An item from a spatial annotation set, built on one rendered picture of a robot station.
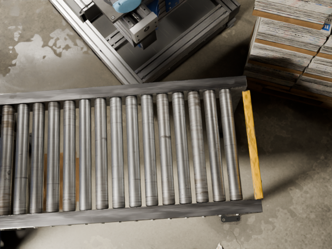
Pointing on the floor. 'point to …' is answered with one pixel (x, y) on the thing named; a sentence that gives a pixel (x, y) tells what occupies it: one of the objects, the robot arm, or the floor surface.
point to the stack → (291, 61)
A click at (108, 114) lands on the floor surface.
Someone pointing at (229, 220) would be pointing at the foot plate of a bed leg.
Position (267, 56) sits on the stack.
